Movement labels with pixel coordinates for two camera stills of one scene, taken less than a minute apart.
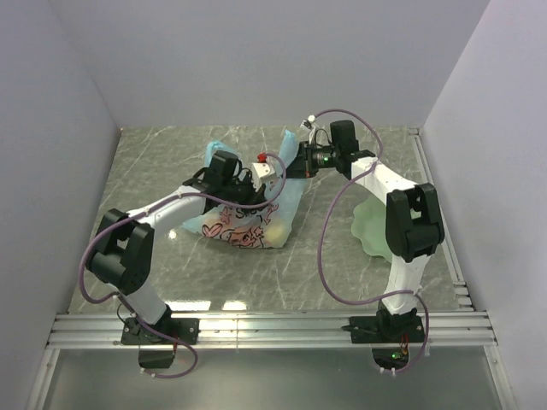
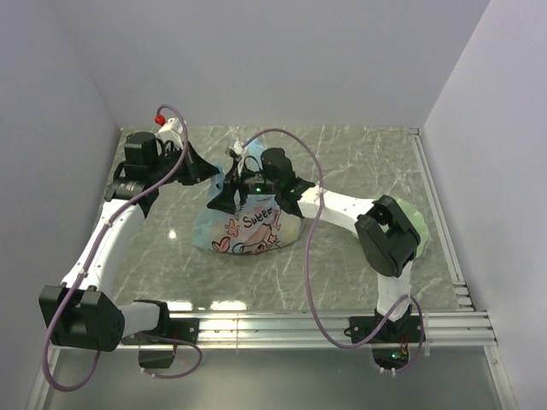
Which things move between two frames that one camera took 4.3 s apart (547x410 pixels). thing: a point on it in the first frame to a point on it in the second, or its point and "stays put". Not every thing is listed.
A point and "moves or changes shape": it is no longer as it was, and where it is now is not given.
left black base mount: x=185 y=330 stays put
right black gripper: x=302 y=168 to x=225 y=202
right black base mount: x=387 y=328 stays put
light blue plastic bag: x=270 y=225 moves or changes shape
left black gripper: x=254 y=197 to x=197 y=167
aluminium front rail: x=272 y=330 stays put
